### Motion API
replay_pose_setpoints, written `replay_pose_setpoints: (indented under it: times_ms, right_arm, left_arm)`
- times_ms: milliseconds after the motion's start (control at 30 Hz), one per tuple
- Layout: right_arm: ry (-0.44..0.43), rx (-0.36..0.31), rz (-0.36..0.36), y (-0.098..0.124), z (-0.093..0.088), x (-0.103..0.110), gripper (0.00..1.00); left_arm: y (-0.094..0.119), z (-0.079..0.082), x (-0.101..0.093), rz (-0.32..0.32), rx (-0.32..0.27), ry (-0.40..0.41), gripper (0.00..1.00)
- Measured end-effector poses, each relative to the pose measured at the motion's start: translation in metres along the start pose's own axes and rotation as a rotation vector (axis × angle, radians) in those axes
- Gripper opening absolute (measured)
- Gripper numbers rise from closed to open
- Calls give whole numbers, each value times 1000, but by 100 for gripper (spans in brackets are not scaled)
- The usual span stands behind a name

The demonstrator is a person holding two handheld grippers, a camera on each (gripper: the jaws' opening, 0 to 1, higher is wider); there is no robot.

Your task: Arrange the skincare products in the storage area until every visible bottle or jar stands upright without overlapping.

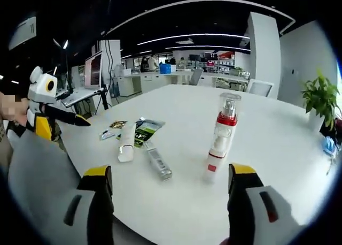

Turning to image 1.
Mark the blue cloth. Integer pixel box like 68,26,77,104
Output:
322,136,339,156

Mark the white skincare tube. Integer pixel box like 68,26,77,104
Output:
117,121,137,163

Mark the potted green plant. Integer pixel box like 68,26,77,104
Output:
300,68,342,131

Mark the blue storage box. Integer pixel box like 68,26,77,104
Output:
159,64,177,75

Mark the red-collar skincare spray bottle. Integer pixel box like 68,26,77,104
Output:
215,92,242,152

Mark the white office chair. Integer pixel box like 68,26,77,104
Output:
245,78,275,97

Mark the white laptop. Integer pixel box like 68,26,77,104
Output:
60,51,107,108

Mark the black laptop stand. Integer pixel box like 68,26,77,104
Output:
98,86,111,111

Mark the dark red bag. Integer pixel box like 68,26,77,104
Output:
319,118,342,147

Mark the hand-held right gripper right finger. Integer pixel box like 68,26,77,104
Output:
227,163,308,245

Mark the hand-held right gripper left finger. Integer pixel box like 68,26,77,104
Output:
57,164,115,245

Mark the green and black sachet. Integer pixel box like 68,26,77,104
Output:
133,124,156,149

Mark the gold foil sachet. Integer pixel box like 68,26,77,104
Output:
109,120,129,129

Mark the grey mesh chair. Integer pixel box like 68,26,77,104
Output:
7,132,116,231

